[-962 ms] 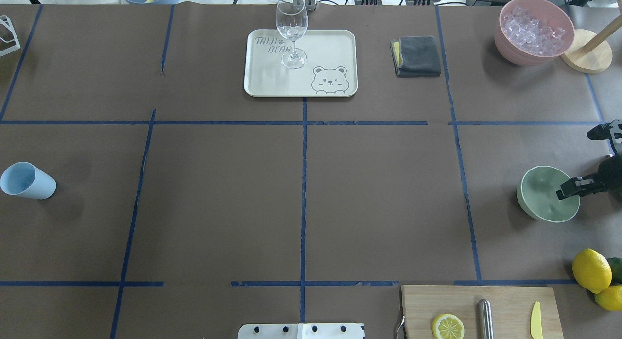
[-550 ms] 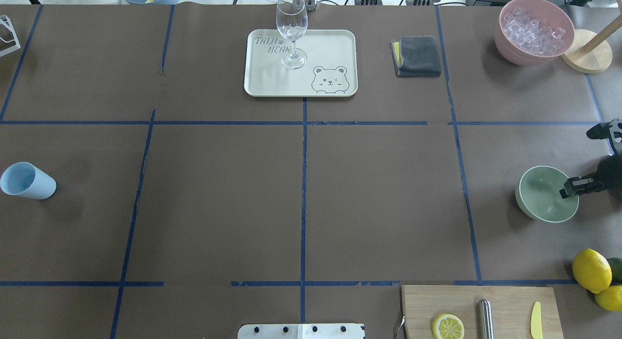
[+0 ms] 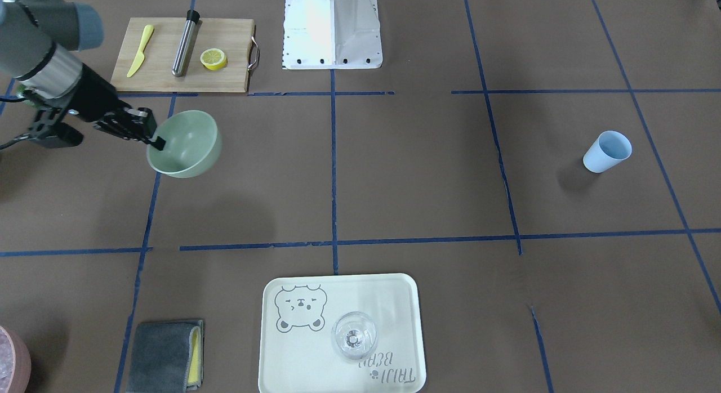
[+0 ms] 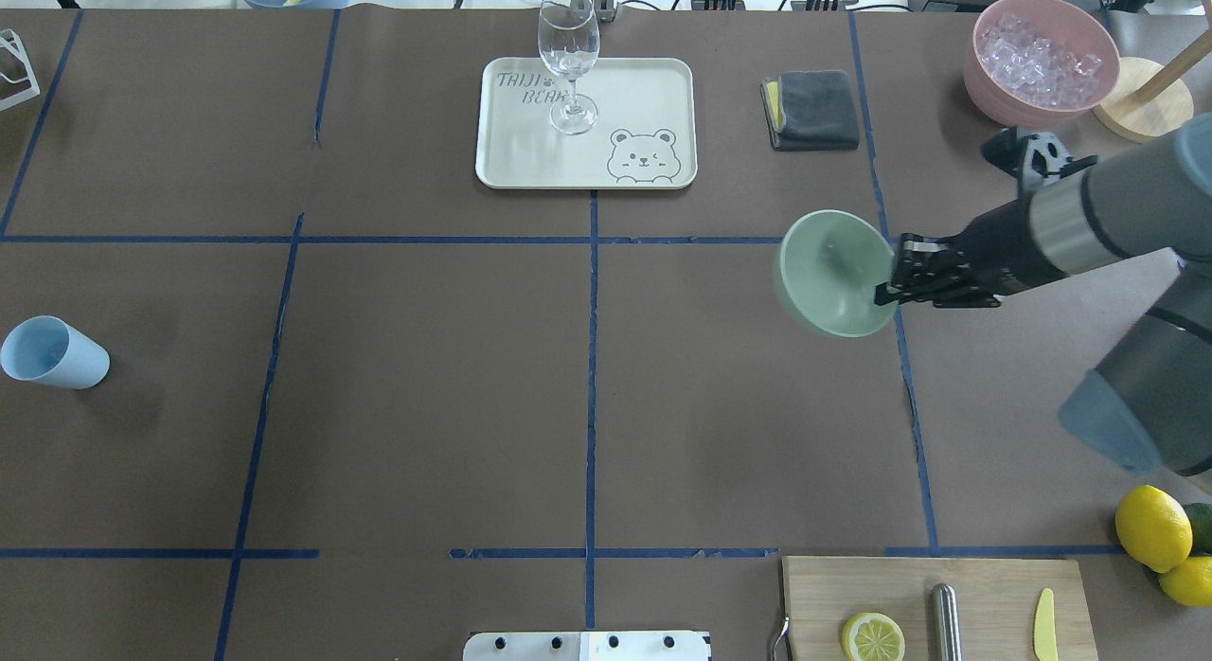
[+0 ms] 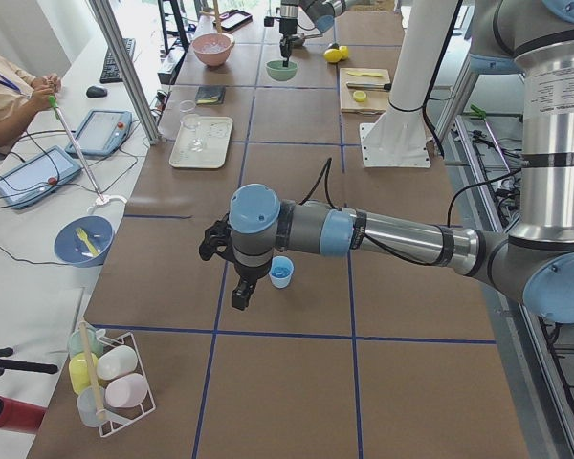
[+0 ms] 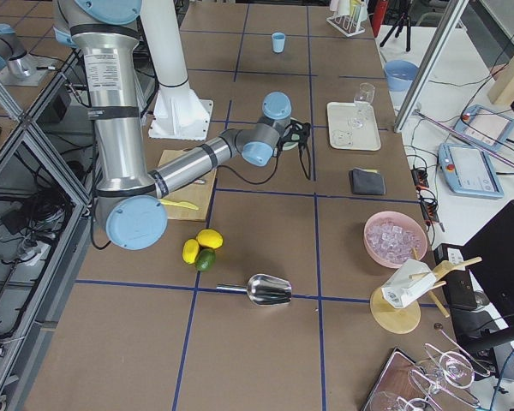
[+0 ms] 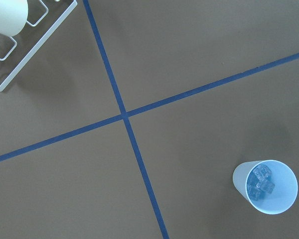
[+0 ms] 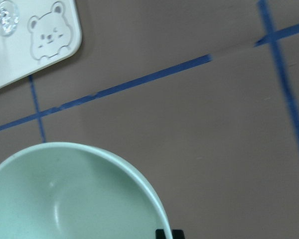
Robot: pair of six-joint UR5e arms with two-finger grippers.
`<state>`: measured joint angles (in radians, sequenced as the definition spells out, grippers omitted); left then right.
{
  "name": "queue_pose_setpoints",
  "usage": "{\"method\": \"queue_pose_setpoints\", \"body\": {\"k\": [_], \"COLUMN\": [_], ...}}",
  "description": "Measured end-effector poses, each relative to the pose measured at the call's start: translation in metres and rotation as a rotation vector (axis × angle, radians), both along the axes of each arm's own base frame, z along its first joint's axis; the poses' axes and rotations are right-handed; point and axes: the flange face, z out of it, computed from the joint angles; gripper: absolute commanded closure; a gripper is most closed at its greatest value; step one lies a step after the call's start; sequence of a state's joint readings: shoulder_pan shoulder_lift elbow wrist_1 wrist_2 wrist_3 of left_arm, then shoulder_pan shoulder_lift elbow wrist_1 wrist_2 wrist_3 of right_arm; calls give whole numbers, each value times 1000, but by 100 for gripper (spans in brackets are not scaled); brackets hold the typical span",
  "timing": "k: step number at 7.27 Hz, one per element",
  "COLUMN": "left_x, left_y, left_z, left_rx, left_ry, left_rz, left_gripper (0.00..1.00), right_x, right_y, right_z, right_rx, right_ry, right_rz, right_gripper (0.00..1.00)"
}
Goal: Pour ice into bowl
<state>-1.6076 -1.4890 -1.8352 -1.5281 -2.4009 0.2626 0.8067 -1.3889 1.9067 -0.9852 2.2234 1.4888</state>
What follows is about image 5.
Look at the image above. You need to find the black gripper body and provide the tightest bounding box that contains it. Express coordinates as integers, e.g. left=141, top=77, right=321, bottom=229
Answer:
left=279, top=18, right=297, bottom=57
left=198, top=214, right=254, bottom=286

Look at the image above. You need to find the mint green bowl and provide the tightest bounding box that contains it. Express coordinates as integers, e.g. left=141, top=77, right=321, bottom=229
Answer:
left=265, top=59, right=298, bottom=81

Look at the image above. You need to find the light blue plastic cup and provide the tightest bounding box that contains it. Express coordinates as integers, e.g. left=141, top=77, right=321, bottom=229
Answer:
left=269, top=256, right=294, bottom=289

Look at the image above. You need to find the pink bowl of ice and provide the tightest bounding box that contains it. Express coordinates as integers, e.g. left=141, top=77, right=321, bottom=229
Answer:
left=191, top=33, right=235, bottom=67

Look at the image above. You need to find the yellow lemon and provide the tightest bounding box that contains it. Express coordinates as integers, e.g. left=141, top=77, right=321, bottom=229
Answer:
left=339, top=45, right=350, bottom=60
left=323, top=48, right=343, bottom=64

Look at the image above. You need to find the dark grey folded cloth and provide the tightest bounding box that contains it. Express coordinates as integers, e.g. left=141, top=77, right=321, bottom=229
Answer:
left=195, top=85, right=226, bottom=105

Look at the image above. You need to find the half lemon slice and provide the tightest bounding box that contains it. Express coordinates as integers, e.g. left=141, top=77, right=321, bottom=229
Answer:
left=352, top=90, right=367, bottom=102

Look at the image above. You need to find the wooden cutting board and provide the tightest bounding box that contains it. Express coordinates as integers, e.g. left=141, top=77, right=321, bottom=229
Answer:
left=339, top=68, right=391, bottom=114

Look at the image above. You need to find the yellow plastic knife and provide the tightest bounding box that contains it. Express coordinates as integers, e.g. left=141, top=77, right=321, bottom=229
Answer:
left=346, top=70, right=387, bottom=78

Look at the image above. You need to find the cream bear tray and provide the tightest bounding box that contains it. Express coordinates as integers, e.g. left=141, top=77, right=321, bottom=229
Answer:
left=168, top=114, right=233, bottom=169

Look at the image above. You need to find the clear wine glass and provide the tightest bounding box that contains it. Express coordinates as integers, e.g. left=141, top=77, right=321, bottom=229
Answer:
left=181, top=113, right=206, bottom=152

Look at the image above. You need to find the white plastic cup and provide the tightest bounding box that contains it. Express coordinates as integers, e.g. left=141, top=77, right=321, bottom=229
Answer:
left=97, top=345, right=138, bottom=381

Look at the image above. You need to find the yellow plastic fork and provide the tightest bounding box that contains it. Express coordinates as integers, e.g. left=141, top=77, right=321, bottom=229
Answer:
left=76, top=227, right=99, bottom=257

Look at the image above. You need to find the pink plastic cup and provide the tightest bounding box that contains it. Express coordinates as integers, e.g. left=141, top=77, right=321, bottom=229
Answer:
left=105, top=373, right=148, bottom=408

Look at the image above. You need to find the far blue teach pendant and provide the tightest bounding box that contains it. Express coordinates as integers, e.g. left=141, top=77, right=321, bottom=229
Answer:
left=74, top=110, right=133, bottom=158

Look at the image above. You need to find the blue teach pendant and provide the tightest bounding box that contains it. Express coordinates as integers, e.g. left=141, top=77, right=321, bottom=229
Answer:
left=74, top=110, right=133, bottom=158
left=0, top=146, right=81, bottom=209

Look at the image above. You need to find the black keyboard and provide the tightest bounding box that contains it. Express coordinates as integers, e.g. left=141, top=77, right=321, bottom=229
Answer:
left=99, top=36, right=137, bottom=85

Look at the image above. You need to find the yellow plastic cup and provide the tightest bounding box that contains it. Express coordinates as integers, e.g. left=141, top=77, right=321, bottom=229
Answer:
left=68, top=352, right=91, bottom=395

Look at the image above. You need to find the near blue teach pendant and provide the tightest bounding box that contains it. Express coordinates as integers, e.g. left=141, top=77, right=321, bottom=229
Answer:
left=0, top=146, right=81, bottom=209

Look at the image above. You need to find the black computer mouse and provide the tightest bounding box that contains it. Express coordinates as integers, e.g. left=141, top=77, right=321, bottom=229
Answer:
left=85, top=85, right=108, bottom=98

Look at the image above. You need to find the grey rod with green tip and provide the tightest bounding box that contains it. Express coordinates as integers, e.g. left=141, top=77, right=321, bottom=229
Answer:
left=49, top=95, right=107, bottom=207

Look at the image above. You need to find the person in beige shirt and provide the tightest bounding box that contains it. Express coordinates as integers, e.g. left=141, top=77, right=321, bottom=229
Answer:
left=0, top=55, right=61, bottom=153

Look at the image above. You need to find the red cylinder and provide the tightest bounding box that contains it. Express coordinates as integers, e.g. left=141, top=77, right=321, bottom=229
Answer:
left=0, top=396, right=46, bottom=434

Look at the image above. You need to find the black handled knife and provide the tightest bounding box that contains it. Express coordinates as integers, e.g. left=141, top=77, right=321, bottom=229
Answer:
left=346, top=82, right=392, bottom=92

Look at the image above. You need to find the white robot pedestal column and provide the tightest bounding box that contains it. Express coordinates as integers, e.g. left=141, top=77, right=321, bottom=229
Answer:
left=360, top=0, right=461, bottom=168

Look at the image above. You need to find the white wire cup rack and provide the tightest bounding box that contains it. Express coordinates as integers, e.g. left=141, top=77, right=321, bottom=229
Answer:
left=66, top=320, right=157, bottom=439

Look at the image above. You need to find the aluminium frame post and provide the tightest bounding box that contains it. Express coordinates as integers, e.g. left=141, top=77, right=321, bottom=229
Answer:
left=89, top=0, right=162, bottom=145

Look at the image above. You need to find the black camera tripod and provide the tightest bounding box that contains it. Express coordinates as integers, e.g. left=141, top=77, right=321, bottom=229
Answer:
left=0, top=347, right=59, bottom=377

